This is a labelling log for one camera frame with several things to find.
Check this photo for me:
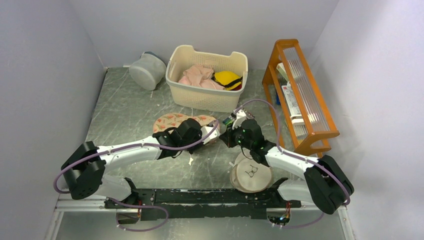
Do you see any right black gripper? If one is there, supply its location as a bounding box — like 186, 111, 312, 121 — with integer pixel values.
219, 121, 253, 151

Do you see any floral mesh laundry bag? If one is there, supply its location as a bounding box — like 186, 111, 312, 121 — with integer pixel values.
153, 112, 216, 133

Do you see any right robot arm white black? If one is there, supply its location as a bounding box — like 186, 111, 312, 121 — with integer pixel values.
219, 119, 355, 215

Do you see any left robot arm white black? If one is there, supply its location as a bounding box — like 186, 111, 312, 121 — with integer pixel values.
53, 118, 220, 208

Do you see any cream plastic laundry basket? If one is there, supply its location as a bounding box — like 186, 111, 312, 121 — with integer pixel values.
165, 45, 248, 113

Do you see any grey round mesh bag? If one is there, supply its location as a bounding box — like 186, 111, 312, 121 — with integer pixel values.
128, 51, 167, 91

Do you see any marker pen pack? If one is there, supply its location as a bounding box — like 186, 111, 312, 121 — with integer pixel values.
222, 110, 255, 127

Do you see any beige round glasses pouch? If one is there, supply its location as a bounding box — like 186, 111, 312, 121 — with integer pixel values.
230, 153, 273, 193

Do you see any white box in rack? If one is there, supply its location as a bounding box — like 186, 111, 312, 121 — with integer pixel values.
281, 85, 302, 119

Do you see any yellow black cloth in basket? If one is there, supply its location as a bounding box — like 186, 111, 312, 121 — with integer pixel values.
212, 71, 243, 91

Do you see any orange wooden rack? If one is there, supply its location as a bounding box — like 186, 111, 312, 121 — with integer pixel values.
262, 39, 340, 157

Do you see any pink cloth in basket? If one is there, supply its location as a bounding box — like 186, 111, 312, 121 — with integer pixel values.
178, 64, 225, 90

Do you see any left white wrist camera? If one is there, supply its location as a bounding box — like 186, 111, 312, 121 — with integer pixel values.
201, 123, 221, 145

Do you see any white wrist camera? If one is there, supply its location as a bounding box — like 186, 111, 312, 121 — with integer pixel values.
201, 123, 221, 145
232, 109, 249, 130

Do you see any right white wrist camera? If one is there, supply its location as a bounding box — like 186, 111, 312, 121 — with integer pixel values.
232, 109, 249, 130

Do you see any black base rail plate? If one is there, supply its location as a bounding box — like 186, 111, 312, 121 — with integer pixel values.
104, 188, 301, 221

